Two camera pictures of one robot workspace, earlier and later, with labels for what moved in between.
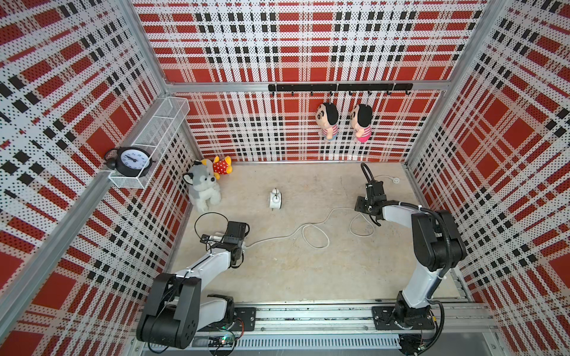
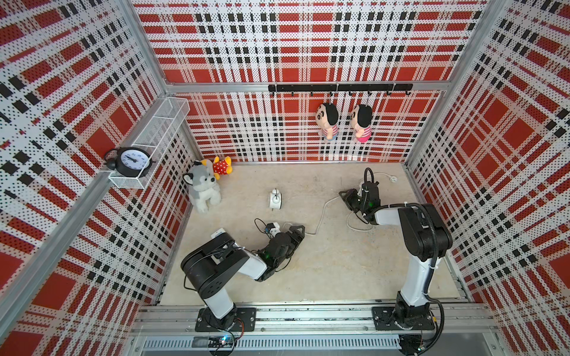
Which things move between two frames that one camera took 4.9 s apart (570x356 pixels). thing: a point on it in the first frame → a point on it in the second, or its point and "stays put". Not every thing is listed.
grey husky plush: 203,190 stays put
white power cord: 304,225 → 392,178
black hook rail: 341,87 stays put
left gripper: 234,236 → 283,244
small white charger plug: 275,199 stays put
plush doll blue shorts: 326,118 stays put
